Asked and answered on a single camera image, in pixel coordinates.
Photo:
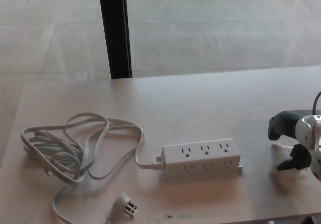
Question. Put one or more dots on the white six-outlet power strip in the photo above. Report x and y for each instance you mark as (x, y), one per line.
(200, 160)

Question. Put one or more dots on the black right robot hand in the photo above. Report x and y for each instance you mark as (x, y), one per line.
(286, 123)

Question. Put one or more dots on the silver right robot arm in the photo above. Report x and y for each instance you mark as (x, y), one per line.
(311, 133)

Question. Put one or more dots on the black vertical pillar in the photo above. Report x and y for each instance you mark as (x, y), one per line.
(116, 33)

